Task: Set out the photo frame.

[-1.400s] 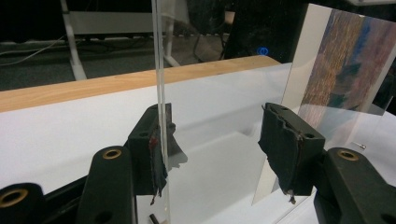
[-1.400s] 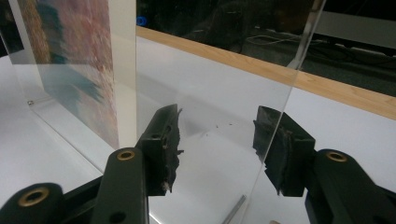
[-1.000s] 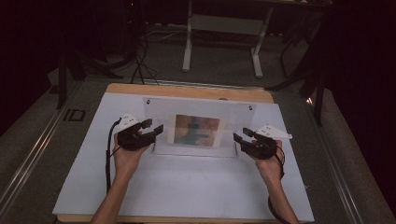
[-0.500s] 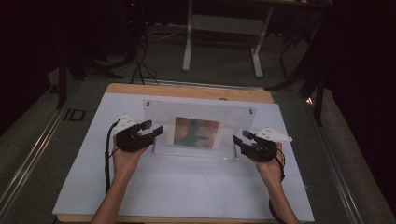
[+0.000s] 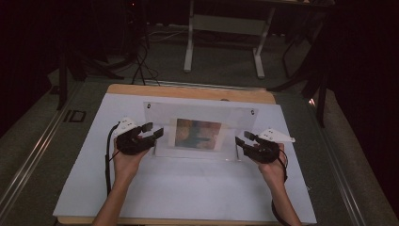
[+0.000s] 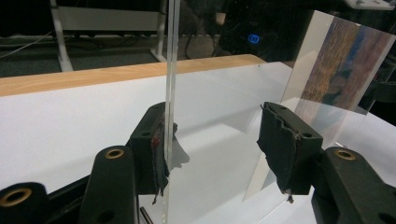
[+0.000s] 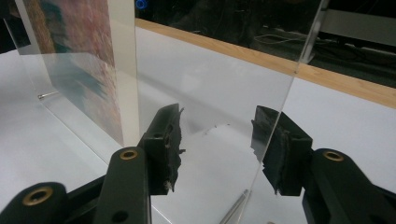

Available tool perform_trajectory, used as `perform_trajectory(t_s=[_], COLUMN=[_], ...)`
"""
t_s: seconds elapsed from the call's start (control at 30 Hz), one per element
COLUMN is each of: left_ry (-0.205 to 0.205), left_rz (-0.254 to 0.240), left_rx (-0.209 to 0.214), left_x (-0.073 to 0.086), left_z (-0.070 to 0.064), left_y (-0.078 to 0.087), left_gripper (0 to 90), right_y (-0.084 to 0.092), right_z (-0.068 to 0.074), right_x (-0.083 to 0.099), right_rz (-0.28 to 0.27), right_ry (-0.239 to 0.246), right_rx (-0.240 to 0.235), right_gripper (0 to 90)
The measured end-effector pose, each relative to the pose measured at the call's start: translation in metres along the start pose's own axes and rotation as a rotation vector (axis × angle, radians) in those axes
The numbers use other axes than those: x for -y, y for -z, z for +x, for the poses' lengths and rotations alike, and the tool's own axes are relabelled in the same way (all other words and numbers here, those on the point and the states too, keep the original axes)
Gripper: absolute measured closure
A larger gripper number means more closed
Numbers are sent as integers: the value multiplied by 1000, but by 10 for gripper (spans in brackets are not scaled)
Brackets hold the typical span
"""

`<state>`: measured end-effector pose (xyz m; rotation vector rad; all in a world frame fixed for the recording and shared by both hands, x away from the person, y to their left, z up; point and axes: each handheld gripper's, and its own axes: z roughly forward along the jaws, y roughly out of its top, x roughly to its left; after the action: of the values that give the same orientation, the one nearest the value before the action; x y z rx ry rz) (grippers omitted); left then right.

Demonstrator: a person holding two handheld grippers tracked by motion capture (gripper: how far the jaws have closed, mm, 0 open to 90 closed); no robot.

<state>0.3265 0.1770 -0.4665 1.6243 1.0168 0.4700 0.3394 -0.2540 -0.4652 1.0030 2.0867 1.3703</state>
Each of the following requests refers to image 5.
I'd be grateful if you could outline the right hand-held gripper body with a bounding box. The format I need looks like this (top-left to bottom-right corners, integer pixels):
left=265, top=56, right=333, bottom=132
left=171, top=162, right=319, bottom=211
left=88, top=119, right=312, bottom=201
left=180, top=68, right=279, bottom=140
left=243, top=127, right=296, bottom=165

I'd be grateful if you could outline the black tripod stand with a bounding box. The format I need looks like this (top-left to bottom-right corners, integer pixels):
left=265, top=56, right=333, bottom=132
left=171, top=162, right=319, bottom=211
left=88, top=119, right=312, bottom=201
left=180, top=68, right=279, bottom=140
left=267, top=18, right=333, bottom=128

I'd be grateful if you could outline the clear acrylic picture frame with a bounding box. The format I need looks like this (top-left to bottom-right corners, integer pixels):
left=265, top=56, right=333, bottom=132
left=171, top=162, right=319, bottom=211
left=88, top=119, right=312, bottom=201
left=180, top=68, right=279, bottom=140
left=143, top=100, right=259, bottom=162

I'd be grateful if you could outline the white table mat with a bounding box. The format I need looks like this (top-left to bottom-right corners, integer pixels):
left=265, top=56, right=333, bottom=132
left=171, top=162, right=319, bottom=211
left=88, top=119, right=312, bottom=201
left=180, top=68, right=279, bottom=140
left=52, top=92, right=318, bottom=225

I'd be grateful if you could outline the white metal desk frame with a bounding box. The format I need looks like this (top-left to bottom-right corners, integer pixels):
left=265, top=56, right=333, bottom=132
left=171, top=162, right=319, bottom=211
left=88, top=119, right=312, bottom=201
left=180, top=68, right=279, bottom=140
left=183, top=0, right=335, bottom=80

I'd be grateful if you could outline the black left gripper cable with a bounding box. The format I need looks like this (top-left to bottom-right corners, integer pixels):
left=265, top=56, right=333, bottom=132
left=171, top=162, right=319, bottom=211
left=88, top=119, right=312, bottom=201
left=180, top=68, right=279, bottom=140
left=104, top=121, right=122, bottom=198

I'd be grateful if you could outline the picture card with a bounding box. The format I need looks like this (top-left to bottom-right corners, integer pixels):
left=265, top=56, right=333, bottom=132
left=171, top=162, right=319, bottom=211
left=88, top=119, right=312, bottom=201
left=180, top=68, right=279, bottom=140
left=168, top=117, right=228, bottom=153

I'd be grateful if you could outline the metal floor rail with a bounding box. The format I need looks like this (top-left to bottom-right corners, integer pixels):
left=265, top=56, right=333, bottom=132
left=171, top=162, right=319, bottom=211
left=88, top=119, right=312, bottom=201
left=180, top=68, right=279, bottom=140
left=137, top=79, right=267, bottom=92
left=0, top=82, right=83, bottom=215
left=305, top=100, right=368, bottom=226

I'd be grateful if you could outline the person's right hand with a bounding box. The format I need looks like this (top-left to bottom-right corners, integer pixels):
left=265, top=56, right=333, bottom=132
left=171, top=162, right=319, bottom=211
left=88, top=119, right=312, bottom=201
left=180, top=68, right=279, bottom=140
left=257, top=142, right=288, bottom=190

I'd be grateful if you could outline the white floor cable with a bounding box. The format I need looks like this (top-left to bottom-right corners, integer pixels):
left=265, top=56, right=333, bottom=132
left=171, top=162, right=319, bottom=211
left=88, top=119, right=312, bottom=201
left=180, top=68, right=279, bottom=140
left=146, top=28, right=190, bottom=43

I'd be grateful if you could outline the person's left hand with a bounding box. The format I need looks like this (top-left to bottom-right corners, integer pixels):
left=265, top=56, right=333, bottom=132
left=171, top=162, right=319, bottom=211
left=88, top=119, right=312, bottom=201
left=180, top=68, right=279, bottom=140
left=111, top=137, right=152, bottom=186

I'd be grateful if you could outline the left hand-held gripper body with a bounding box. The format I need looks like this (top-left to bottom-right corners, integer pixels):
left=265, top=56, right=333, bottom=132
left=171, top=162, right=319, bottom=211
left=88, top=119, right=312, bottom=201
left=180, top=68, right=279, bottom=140
left=112, top=117, right=157, bottom=156

